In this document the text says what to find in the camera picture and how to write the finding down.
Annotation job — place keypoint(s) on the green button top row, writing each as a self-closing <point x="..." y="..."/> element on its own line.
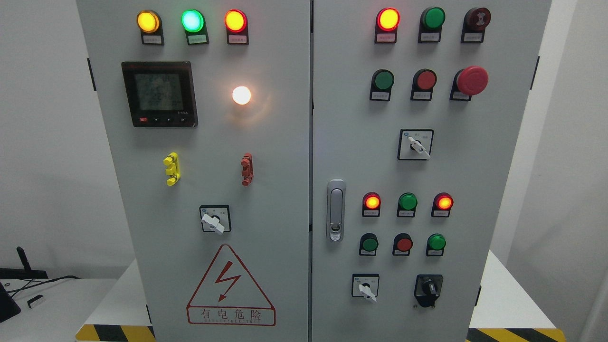
<point x="430" y="25"/>

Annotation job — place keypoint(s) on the red electric hazard sticker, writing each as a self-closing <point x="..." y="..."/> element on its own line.
<point x="228" y="294"/>

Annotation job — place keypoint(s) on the black object at left edge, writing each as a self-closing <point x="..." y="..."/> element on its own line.
<point x="8" y="307"/>

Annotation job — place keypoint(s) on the red indicator lower right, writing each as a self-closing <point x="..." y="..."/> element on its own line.
<point x="442" y="205"/>

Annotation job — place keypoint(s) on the silver door latch handle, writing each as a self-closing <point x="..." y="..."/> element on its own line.
<point x="335" y="209"/>

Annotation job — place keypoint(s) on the white selector switch lower right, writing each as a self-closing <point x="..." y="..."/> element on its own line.
<point x="365" y="285"/>

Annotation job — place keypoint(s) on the black rotary knob switch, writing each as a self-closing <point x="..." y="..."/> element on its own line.
<point x="427" y="289"/>

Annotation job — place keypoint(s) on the red push button bottom middle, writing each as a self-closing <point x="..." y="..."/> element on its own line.
<point x="402" y="245"/>

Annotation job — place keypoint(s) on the white glowing lamp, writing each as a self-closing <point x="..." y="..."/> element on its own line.
<point x="241" y="95"/>

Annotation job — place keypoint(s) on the green push button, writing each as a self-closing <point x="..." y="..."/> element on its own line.
<point x="436" y="244"/>
<point x="368" y="244"/>

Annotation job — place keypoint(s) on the red terminal block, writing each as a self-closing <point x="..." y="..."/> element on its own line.
<point x="247" y="171"/>

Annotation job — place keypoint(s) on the white selector switch left door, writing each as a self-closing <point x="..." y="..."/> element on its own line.
<point x="215" y="218"/>

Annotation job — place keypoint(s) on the black device with antenna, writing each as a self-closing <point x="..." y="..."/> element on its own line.
<point x="26" y="272"/>

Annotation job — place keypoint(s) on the red-orange indicator light left door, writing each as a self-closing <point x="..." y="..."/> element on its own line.
<point x="237" y="30"/>

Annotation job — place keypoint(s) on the dark red buzzer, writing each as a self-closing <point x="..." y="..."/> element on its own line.
<point x="475" y="23"/>

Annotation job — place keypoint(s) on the yellow terminal block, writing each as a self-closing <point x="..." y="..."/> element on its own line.
<point x="172" y="164"/>

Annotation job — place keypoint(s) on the white selector switch upper right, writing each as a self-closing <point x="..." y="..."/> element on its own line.
<point x="415" y="144"/>

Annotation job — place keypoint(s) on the small white black adapter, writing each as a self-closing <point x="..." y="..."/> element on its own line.
<point x="35" y="301"/>

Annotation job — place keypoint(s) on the red push button second row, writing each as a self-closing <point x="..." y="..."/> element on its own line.
<point x="423" y="85"/>

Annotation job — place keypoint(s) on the grey electrical control cabinet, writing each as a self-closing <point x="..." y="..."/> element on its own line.
<point x="309" y="65"/>

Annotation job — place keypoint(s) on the yellow indicator light top left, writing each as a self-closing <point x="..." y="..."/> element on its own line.
<point x="151" y="29"/>

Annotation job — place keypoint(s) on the green lit indicator light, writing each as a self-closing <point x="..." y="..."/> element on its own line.
<point x="195" y="27"/>

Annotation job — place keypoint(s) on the green push button bottom left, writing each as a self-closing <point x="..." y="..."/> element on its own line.
<point x="368" y="244"/>

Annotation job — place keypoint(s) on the green push button bottom right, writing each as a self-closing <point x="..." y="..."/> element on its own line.
<point x="436" y="244"/>

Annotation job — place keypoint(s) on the white platform with hazard stripes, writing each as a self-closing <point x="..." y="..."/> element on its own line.
<point x="504" y="312"/>

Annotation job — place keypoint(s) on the red indicator light right door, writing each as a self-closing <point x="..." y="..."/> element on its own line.
<point x="386" y="26"/>

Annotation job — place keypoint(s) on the green indicator lower middle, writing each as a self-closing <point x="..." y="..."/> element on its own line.
<point x="407" y="204"/>

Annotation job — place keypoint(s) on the green push button second row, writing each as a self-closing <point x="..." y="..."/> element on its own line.
<point x="382" y="82"/>

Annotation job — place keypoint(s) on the white selector switch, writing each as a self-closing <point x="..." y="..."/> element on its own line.
<point x="415" y="144"/>
<point x="365" y="285"/>

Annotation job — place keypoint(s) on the red emergency stop mushroom button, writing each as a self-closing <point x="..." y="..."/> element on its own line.
<point x="468" y="82"/>

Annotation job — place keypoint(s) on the red lit indicator lower left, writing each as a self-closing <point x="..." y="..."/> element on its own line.
<point x="371" y="204"/>

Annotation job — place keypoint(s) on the black digital power meter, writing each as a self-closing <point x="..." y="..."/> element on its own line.
<point x="160" y="93"/>

